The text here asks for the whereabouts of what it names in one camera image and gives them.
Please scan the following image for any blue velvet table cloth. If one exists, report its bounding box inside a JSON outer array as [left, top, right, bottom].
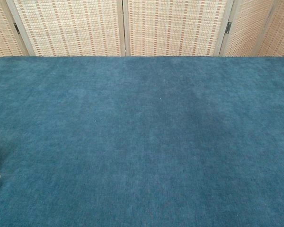
[[0, 55, 284, 227]]

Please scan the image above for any woven folding screen panel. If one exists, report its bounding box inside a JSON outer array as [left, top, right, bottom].
[[122, 0, 239, 57], [256, 0, 284, 58], [5, 0, 127, 57], [218, 0, 279, 57], [0, 0, 30, 61]]

